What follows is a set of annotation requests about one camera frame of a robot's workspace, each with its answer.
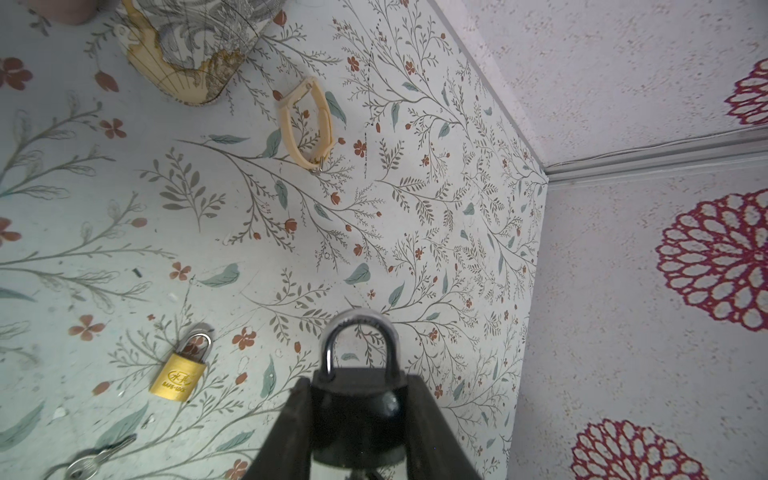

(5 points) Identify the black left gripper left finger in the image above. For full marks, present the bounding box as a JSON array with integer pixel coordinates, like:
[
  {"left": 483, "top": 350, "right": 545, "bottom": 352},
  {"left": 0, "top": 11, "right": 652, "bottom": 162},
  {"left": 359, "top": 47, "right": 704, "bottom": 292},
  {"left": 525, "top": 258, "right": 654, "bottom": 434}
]
[{"left": 242, "top": 377, "right": 313, "bottom": 480}]

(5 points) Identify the patterned cream pouch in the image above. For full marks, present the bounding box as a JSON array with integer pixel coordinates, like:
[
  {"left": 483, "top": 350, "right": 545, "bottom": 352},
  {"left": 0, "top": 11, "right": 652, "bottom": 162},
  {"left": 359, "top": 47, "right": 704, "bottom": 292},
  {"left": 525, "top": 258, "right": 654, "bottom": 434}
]
[{"left": 114, "top": 0, "right": 284, "bottom": 106}]

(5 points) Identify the brass padlock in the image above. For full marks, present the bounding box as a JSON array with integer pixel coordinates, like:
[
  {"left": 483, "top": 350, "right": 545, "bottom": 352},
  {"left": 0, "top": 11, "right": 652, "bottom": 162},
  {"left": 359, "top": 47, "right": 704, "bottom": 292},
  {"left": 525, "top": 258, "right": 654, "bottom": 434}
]
[{"left": 149, "top": 329, "right": 213, "bottom": 402}]

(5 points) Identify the black padlock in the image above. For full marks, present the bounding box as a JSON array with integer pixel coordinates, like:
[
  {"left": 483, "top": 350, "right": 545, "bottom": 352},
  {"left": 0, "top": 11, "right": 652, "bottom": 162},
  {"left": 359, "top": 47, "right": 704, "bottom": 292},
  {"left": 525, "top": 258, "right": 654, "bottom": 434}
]
[{"left": 311, "top": 309, "right": 407, "bottom": 471}]

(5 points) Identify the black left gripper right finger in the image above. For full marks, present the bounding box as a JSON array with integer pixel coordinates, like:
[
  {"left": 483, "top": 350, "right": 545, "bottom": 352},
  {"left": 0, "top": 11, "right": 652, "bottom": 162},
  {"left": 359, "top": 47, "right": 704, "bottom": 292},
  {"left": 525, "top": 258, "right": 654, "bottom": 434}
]
[{"left": 405, "top": 375, "right": 480, "bottom": 480}]

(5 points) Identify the pink rectangular case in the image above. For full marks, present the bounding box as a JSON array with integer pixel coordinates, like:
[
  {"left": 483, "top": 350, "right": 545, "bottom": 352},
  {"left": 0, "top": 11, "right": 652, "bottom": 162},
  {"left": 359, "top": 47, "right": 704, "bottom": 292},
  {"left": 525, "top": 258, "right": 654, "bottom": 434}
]
[{"left": 22, "top": 0, "right": 105, "bottom": 26}]

